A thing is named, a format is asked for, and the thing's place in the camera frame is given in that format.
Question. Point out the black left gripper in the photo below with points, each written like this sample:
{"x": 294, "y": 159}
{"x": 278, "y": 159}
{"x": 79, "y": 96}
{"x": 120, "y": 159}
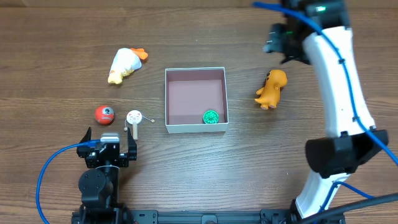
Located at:
{"x": 107, "y": 158}

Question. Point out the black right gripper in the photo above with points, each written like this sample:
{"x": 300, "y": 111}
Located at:
{"x": 277, "y": 40}

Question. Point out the red round robot toy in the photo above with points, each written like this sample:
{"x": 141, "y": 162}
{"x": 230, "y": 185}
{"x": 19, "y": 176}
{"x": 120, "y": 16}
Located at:
{"x": 104, "y": 115}

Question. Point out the white wooden rattle drum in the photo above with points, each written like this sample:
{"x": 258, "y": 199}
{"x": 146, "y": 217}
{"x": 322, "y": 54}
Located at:
{"x": 134, "y": 118}

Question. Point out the orange dinosaur toy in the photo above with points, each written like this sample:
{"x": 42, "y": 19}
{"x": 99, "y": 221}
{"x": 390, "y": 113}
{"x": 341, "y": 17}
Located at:
{"x": 269, "y": 94}

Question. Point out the white chicken toy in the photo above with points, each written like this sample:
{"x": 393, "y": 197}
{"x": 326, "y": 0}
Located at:
{"x": 125, "y": 62}

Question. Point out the white box with pink interior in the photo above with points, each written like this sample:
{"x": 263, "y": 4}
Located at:
{"x": 189, "y": 93}

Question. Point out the green round disc toy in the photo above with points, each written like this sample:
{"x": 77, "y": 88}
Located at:
{"x": 211, "y": 117}

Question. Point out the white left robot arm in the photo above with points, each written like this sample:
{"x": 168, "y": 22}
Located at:
{"x": 99, "y": 185}

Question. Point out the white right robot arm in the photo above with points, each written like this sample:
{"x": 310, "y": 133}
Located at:
{"x": 319, "y": 34}

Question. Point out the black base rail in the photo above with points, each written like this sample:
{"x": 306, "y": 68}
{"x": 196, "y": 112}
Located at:
{"x": 275, "y": 216}

